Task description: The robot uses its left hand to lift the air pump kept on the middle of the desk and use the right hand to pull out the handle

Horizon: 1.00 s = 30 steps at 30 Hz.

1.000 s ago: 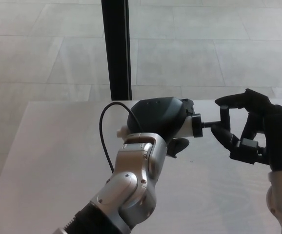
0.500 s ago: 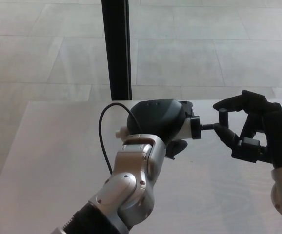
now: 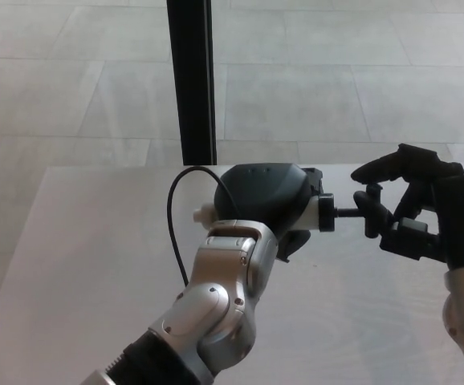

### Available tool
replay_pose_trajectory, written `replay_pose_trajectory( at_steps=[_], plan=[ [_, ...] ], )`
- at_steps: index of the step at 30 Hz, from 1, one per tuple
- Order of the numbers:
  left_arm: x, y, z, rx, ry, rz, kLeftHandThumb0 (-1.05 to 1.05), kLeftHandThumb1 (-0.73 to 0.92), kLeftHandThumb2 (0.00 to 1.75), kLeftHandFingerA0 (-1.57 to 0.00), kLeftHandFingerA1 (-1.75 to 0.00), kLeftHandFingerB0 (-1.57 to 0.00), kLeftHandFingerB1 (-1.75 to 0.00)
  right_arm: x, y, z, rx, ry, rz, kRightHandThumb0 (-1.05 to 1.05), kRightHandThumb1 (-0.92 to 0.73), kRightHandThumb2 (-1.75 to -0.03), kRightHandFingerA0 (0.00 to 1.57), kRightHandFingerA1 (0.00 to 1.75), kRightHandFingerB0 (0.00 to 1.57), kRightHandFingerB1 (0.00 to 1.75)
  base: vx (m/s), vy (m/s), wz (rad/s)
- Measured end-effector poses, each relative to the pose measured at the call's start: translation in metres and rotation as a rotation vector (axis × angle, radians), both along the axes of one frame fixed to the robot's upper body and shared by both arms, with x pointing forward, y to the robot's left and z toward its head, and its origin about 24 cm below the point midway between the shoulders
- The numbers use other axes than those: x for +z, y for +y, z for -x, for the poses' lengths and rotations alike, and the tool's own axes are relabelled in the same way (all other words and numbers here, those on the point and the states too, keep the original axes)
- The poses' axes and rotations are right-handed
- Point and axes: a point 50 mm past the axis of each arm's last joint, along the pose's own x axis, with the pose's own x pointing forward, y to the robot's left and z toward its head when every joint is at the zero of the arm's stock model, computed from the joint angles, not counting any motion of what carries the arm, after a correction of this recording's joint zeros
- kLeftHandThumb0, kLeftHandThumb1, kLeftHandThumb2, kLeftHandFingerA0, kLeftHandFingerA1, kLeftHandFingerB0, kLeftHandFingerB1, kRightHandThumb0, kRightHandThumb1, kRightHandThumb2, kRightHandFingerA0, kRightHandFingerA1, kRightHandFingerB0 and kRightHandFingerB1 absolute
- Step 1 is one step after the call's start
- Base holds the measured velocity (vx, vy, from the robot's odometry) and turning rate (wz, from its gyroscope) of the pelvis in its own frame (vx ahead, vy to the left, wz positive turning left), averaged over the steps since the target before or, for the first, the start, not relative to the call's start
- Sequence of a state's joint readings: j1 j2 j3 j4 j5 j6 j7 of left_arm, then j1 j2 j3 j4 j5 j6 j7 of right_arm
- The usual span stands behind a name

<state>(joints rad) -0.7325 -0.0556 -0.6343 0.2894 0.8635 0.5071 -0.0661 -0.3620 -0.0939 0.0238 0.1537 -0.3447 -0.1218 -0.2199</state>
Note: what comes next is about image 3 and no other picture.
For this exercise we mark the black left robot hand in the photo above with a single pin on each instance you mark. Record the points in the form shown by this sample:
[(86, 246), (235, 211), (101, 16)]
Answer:
[(260, 192)]

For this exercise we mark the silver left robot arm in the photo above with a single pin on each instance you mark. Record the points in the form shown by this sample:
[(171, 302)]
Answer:
[(216, 309)]

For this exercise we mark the black vertical post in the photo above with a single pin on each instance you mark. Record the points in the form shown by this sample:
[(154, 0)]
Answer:
[(192, 80)]

